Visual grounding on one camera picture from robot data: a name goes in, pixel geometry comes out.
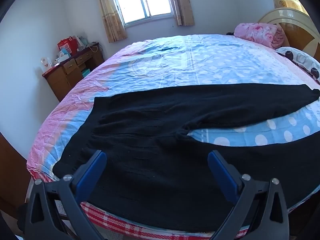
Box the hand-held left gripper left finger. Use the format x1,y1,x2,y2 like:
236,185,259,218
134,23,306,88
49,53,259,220
24,150,108,240

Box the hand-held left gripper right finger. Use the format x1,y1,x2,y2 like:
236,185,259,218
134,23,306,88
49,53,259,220
207,150,290,240

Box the black pants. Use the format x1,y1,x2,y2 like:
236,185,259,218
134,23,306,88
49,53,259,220
52,83,320,233

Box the red checkered mattress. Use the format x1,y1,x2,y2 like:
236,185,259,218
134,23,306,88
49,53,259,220
80,201,248,239

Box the wooden cabinet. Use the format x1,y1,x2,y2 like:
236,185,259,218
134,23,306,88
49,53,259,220
0,132,32,213

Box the wooden desk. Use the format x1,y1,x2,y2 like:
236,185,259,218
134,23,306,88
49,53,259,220
42,45,105,102

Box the bed with pink-blue sheet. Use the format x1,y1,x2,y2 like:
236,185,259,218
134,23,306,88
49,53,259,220
26,34,320,182

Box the red paper bag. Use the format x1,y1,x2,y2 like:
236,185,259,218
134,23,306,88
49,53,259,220
57,36,78,55

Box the white bag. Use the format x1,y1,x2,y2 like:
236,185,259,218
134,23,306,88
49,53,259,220
75,35,88,48

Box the patterned pillow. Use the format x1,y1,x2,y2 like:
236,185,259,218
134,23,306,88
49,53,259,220
275,46,320,84

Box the pink floral blanket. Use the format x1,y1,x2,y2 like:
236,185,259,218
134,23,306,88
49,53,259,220
234,22,285,50

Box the beige curtain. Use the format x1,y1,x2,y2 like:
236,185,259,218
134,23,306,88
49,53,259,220
95,0,128,43
170,0,195,27

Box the wooden arched headboard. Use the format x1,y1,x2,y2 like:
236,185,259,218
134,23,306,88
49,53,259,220
257,7,320,63

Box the sliding window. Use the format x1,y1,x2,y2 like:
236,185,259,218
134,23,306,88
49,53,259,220
107,0,177,25

